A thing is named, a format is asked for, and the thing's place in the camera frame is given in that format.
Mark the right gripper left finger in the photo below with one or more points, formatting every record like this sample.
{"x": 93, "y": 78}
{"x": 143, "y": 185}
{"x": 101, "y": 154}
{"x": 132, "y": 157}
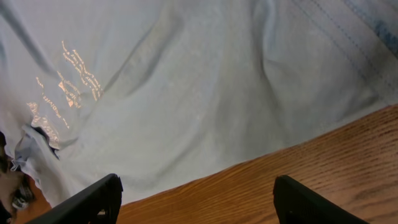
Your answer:
{"x": 98, "y": 203}

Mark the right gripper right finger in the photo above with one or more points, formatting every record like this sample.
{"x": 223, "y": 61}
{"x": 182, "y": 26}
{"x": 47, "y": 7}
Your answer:
{"x": 296, "y": 203}

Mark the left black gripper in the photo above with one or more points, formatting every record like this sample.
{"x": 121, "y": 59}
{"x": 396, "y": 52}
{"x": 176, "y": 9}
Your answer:
{"x": 16, "y": 193}

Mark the light blue printed t-shirt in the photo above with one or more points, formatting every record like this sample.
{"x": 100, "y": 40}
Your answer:
{"x": 162, "y": 93}

